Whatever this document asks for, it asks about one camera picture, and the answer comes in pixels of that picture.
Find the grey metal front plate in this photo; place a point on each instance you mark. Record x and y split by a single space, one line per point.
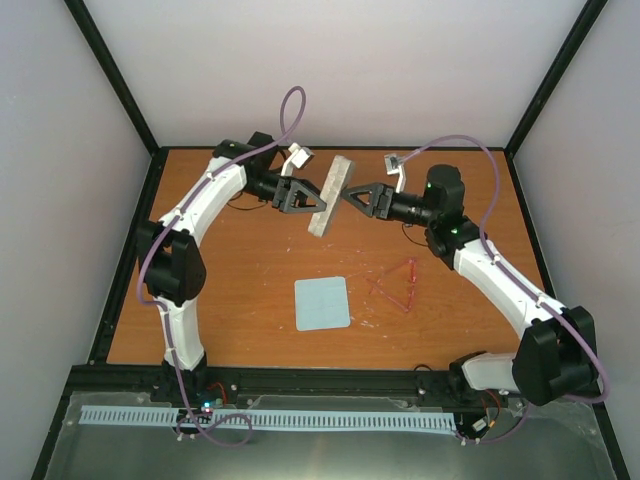
561 441

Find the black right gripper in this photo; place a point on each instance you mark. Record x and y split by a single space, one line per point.
382 196

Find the light blue slotted cable duct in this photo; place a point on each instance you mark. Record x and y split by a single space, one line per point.
274 420

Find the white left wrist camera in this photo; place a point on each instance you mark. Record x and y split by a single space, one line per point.
298 157

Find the black aluminium frame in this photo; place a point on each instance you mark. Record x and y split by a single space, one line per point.
97 376

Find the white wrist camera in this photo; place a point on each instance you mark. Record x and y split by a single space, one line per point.
394 165
298 157

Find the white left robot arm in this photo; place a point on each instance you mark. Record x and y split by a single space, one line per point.
172 272

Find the grey glasses case green lining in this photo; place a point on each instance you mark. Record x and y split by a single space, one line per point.
338 178

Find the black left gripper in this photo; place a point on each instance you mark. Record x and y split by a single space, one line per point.
285 193

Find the light blue cleaning cloth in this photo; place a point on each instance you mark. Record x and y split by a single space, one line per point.
321 304

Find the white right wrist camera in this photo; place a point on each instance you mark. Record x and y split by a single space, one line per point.
394 165

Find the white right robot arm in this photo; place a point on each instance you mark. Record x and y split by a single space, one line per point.
557 349

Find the pink transparent sunglasses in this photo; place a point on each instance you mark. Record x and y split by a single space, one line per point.
397 284

